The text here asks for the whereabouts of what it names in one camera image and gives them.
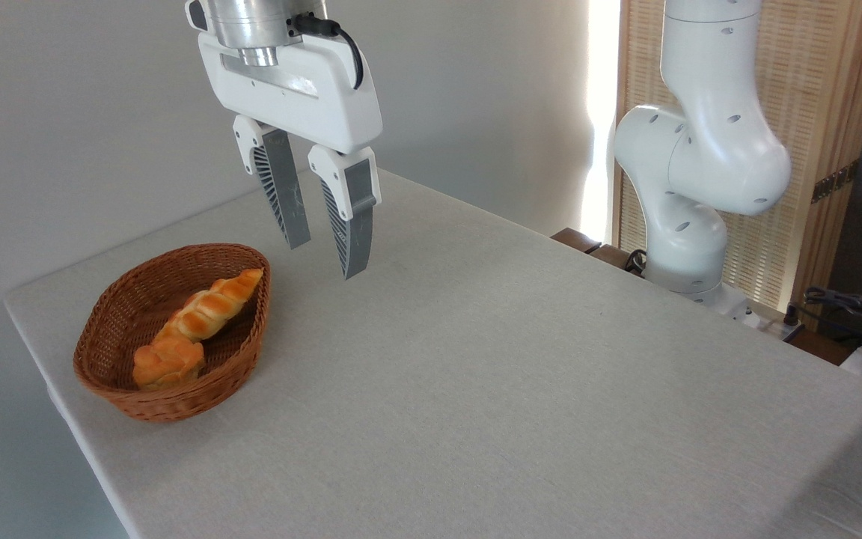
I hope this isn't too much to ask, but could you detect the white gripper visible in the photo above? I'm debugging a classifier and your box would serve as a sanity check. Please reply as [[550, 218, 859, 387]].
[[198, 33, 384, 280]]

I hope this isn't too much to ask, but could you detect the long braided bread loaf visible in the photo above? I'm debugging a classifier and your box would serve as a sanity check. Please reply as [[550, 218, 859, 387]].
[[154, 268, 264, 345]]

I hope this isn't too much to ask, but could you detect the round golden bread bun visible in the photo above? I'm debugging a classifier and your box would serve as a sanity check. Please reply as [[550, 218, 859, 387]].
[[132, 333, 206, 392]]

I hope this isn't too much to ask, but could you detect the light grey tablecloth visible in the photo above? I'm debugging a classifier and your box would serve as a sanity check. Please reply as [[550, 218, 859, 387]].
[[3, 157, 862, 539]]

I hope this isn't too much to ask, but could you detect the brown wicker basket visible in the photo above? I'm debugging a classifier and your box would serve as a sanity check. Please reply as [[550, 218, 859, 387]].
[[73, 243, 272, 424]]

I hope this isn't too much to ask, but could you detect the dark brown wooden furniture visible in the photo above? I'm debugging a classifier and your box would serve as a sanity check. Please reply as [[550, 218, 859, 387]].
[[551, 228, 649, 278]]

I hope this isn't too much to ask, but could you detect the wooden bamboo folding screen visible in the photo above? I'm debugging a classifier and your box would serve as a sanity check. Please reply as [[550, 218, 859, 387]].
[[611, 0, 862, 330]]

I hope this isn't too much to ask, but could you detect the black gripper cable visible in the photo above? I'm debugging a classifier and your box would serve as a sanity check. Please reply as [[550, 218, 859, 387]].
[[293, 13, 366, 91]]

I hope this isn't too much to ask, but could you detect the black cable bundle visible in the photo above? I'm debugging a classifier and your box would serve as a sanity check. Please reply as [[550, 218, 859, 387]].
[[801, 287, 862, 353]]

